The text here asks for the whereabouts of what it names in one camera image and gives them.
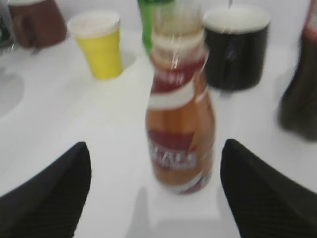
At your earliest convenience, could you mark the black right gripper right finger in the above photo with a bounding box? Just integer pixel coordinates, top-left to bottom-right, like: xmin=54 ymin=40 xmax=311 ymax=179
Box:
xmin=220 ymin=139 xmax=317 ymax=238

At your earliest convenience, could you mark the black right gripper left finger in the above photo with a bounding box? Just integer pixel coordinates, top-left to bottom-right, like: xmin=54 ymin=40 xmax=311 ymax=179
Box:
xmin=0 ymin=142 xmax=92 ymax=238

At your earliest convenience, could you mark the brown Nescafe coffee bottle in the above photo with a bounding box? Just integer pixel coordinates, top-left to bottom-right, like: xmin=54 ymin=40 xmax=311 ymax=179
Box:
xmin=145 ymin=0 xmax=215 ymax=194

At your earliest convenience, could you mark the yellow paper cup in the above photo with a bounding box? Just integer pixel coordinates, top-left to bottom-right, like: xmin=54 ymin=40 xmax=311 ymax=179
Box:
xmin=67 ymin=10 xmax=123 ymax=79

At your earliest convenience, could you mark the cola bottle red label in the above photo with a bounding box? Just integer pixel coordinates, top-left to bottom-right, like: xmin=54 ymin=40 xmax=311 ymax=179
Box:
xmin=278 ymin=0 xmax=317 ymax=141

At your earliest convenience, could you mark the clear water bottle green label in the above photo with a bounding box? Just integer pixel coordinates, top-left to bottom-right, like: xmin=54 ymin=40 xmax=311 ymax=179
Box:
xmin=0 ymin=0 xmax=16 ymax=55

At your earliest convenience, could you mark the black ceramic mug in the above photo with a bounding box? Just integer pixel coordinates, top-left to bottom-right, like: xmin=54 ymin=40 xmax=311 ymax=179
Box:
xmin=203 ymin=5 xmax=270 ymax=91

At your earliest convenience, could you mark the dark red ceramic mug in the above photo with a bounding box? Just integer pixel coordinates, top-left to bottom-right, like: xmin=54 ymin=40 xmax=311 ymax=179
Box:
xmin=7 ymin=0 xmax=67 ymax=48

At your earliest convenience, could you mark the green soda bottle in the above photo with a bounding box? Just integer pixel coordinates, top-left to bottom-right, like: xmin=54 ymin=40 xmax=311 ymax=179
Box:
xmin=138 ymin=0 xmax=172 ymax=55

